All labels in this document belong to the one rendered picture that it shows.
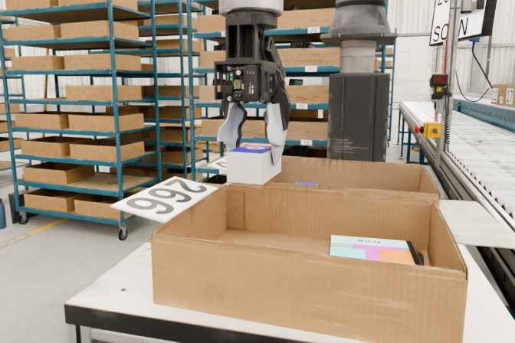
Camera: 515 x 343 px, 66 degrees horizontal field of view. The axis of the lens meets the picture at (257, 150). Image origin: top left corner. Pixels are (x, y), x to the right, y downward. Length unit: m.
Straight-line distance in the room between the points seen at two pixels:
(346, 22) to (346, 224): 0.68
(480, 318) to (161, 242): 0.42
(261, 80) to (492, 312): 0.43
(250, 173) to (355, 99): 0.72
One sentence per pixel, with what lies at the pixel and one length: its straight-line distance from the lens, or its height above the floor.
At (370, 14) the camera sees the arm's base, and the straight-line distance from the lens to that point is 1.26.
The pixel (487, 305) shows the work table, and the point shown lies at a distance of 0.65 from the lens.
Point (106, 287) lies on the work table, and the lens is 0.65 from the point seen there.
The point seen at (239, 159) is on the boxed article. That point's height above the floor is 0.94.
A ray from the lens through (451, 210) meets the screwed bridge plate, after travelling 1.04.
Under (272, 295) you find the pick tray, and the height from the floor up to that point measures 0.79.
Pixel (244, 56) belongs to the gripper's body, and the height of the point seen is 1.08.
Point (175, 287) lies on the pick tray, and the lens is 0.56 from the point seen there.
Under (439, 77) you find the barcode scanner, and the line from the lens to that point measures 1.84.
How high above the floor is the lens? 1.04
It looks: 9 degrees down
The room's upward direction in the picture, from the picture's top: straight up
